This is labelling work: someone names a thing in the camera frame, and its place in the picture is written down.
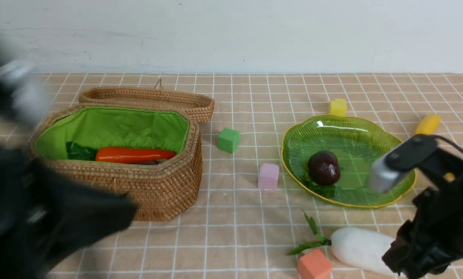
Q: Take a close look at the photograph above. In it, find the orange toy carrot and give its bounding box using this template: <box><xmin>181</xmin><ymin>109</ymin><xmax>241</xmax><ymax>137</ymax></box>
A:
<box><xmin>66</xmin><ymin>141</ymin><xmax>177</xmax><ymax>164</ymax></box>

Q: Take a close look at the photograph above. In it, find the dark purple toy mangosteen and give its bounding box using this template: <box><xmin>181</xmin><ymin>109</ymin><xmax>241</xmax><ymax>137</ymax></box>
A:
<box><xmin>304</xmin><ymin>150</ymin><xmax>341</xmax><ymax>198</ymax></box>

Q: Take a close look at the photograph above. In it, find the woven wicker basket green lining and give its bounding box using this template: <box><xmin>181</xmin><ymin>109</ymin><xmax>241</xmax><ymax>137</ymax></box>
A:
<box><xmin>27</xmin><ymin>104</ymin><xmax>203</xmax><ymax>222</ymax></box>

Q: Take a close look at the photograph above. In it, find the woven wicker basket lid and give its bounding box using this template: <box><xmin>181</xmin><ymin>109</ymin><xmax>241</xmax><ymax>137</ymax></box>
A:
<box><xmin>78</xmin><ymin>78</ymin><xmax>215</xmax><ymax>122</ymax></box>

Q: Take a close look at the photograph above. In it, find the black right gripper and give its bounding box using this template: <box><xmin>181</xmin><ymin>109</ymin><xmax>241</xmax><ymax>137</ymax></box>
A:
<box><xmin>382</xmin><ymin>155</ymin><xmax>463</xmax><ymax>279</ymax></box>

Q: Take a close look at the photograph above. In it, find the yellow foam cube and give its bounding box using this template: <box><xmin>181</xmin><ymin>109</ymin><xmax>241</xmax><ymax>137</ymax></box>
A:
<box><xmin>328</xmin><ymin>98</ymin><xmax>347</xmax><ymax>118</ymax></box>

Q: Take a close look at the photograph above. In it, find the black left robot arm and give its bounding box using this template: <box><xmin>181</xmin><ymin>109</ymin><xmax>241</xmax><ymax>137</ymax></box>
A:
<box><xmin>0</xmin><ymin>38</ymin><xmax>138</xmax><ymax>279</ymax></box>

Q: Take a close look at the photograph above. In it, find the orange foam cube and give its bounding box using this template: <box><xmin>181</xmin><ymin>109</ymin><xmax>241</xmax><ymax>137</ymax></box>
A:
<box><xmin>297</xmin><ymin>249</ymin><xmax>333</xmax><ymax>279</ymax></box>

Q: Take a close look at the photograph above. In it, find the white toy radish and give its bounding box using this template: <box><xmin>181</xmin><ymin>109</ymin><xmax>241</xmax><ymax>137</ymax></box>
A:
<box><xmin>288</xmin><ymin>213</ymin><xmax>397</xmax><ymax>277</ymax></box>

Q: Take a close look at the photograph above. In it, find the yellow toy banana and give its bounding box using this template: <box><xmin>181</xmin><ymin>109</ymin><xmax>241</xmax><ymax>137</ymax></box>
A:
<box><xmin>412</xmin><ymin>114</ymin><xmax>455</xmax><ymax>186</ymax></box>

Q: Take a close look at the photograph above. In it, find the green glass leaf plate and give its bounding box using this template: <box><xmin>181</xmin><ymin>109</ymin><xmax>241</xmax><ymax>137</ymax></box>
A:
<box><xmin>281</xmin><ymin>115</ymin><xmax>416</xmax><ymax>210</ymax></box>

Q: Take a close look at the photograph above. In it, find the pink foam cube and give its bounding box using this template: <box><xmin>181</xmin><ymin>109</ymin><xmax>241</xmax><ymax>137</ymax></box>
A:
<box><xmin>257</xmin><ymin>163</ymin><xmax>280</xmax><ymax>189</ymax></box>

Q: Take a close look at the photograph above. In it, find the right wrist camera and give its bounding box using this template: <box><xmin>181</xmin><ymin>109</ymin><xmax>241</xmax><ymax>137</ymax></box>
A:
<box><xmin>369</xmin><ymin>134</ymin><xmax>438</xmax><ymax>193</ymax></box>

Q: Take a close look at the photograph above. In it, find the purple toy eggplant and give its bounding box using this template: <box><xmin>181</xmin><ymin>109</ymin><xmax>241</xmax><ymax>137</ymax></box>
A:
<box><xmin>133</xmin><ymin>159</ymin><xmax>167</xmax><ymax>165</ymax></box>

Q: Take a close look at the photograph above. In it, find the green foam cube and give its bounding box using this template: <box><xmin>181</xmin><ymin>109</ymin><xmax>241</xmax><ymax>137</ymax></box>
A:
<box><xmin>218</xmin><ymin>128</ymin><xmax>240</xmax><ymax>154</ymax></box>

